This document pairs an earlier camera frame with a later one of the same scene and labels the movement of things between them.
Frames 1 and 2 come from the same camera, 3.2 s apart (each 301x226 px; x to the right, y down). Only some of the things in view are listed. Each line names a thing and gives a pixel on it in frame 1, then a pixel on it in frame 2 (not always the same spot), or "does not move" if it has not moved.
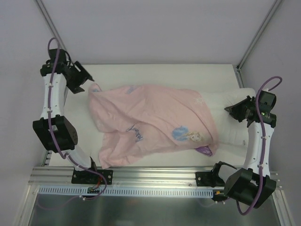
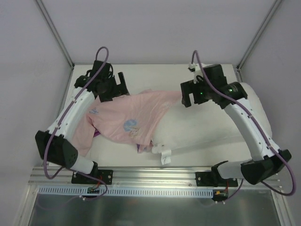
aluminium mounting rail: [156, 177] does not move
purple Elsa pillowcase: [205, 150] → [141, 148]
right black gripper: [241, 110] → [188, 93]
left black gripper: [76, 76] → [120, 85]
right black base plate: [208, 179] does not move
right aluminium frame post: [257, 34] does not move
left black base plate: [88, 177] does not move
